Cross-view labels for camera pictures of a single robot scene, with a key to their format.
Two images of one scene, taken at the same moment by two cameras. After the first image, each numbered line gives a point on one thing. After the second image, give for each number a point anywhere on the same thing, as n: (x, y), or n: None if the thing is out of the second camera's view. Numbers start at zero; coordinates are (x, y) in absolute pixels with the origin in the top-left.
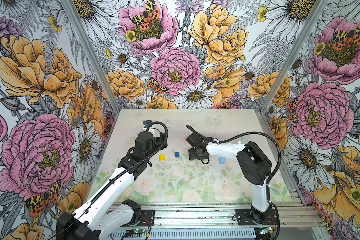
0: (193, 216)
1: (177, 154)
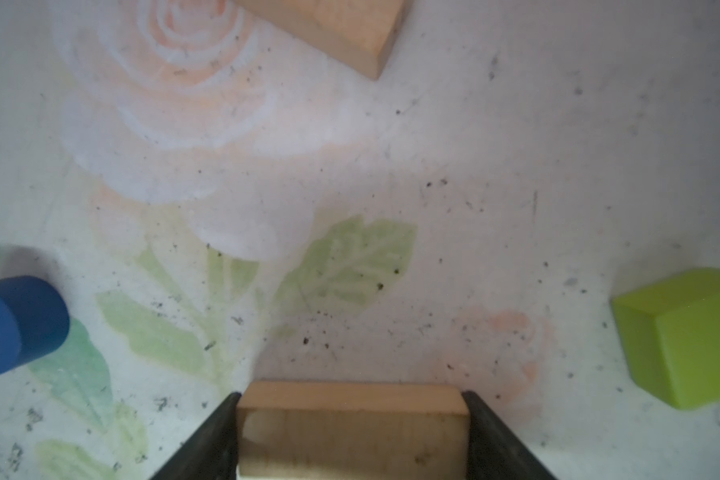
0: None
1: (19, 319)
